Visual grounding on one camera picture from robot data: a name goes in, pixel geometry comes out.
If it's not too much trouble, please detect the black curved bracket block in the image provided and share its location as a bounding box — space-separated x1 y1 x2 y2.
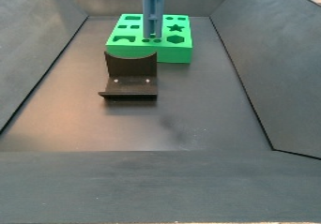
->
97 52 158 98

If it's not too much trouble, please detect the blue three prong object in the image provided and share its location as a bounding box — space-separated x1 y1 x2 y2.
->
142 0 164 38

